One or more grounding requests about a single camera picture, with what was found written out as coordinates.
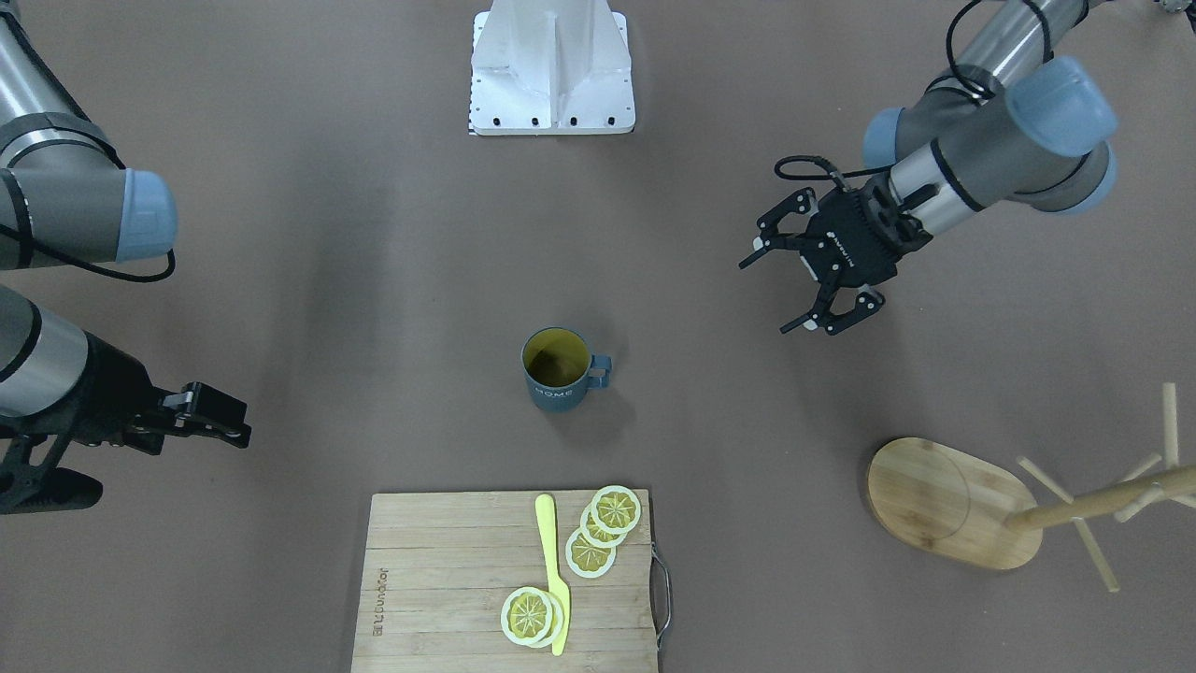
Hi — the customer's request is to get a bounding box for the wooden cup rack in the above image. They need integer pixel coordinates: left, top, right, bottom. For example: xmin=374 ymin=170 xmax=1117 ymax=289
xmin=866 ymin=383 xmax=1195 ymax=593

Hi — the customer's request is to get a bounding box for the lemon slice far end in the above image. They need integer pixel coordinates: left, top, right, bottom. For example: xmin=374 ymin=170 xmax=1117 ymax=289
xmin=565 ymin=528 xmax=617 ymax=579

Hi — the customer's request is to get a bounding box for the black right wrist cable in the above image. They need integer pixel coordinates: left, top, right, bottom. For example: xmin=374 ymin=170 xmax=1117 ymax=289
xmin=0 ymin=169 xmax=177 ymax=283

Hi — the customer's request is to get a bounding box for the lemon slice near handle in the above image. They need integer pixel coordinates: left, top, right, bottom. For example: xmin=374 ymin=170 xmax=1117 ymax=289
xmin=590 ymin=485 xmax=643 ymax=536

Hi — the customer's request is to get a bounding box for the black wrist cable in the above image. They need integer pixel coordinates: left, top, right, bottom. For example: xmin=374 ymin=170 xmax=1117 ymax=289
xmin=0 ymin=169 xmax=177 ymax=283
xmin=775 ymin=154 xmax=898 ymax=188

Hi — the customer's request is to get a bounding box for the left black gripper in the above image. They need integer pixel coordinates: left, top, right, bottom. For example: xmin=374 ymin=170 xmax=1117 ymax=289
xmin=738 ymin=178 xmax=933 ymax=337

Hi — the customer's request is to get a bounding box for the white central pillar mount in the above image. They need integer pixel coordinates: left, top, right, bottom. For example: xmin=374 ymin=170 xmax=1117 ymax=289
xmin=466 ymin=1 xmax=636 ymax=136

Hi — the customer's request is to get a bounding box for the dark blue HOME mug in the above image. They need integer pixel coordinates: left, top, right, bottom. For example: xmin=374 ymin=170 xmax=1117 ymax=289
xmin=520 ymin=325 xmax=614 ymax=412

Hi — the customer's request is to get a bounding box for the bamboo cutting board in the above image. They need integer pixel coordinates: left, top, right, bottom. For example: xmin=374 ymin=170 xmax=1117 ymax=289
xmin=350 ymin=489 xmax=672 ymax=672

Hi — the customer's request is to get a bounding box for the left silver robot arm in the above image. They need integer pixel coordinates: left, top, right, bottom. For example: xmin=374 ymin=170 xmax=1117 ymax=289
xmin=750 ymin=1 xmax=1118 ymax=334

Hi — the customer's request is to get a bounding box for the lemon slice on knife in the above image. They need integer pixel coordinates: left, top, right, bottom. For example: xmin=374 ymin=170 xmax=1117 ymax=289
xmin=500 ymin=585 xmax=565 ymax=649

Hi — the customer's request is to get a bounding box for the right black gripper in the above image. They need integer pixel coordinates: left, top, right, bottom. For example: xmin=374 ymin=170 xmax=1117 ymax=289
xmin=68 ymin=345 xmax=251 ymax=455

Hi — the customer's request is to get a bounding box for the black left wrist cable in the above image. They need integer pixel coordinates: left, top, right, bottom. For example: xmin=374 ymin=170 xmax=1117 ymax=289
xmin=775 ymin=154 xmax=898 ymax=188

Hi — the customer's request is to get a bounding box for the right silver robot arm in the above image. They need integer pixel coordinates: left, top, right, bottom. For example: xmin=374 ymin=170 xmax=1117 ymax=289
xmin=4 ymin=1 xmax=271 ymax=478

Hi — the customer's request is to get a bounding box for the yellow plastic knife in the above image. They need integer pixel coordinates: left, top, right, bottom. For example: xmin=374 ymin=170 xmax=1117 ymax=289
xmin=533 ymin=492 xmax=570 ymax=657

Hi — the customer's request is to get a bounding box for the lemon slice middle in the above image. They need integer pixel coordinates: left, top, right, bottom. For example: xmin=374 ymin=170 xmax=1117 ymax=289
xmin=579 ymin=506 xmax=627 ymax=549

